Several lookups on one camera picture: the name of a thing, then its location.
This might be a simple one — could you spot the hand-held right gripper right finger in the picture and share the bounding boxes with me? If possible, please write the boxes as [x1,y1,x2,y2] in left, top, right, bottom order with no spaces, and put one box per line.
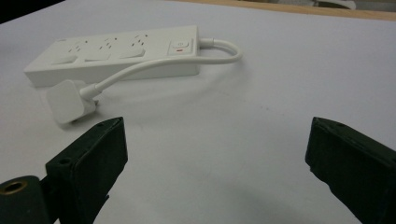
[304,116,396,224]

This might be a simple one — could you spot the white power strip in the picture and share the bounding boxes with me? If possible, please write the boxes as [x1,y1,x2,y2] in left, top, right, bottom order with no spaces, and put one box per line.
[23,24,201,88]

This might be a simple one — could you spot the white power plug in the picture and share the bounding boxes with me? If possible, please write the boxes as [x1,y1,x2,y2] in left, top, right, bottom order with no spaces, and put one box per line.
[45,78,100,125]

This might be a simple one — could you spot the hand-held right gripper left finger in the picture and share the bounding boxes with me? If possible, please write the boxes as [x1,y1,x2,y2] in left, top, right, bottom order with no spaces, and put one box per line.
[45,116,129,224]

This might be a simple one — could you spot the white power cable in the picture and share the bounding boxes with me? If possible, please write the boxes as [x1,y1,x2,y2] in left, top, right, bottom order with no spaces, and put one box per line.
[78,37,244,101]

